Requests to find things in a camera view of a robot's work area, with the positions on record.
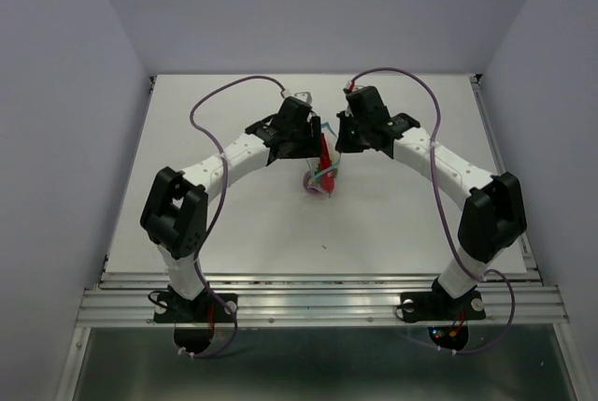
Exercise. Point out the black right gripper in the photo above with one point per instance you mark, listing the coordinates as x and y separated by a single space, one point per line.
345 117

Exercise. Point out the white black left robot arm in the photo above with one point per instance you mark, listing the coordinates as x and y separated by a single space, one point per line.
176 210

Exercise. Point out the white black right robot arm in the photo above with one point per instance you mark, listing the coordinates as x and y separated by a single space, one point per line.
493 214

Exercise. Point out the clear zip top bag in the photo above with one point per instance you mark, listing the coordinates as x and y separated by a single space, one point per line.
313 164

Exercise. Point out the purple red onion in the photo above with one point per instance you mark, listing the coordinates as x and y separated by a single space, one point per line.
309 186

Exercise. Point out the aluminium front frame rails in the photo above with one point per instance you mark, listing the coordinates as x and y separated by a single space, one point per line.
361 300

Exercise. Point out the red chili pepper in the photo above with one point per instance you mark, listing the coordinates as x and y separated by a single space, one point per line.
327 172

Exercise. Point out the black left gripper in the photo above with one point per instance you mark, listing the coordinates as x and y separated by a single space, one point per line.
313 145

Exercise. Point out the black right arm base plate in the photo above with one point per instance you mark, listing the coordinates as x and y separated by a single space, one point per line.
434 307

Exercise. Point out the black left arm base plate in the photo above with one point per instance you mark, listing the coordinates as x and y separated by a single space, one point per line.
170 308

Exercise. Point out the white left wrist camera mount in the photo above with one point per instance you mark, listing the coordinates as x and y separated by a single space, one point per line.
305 97

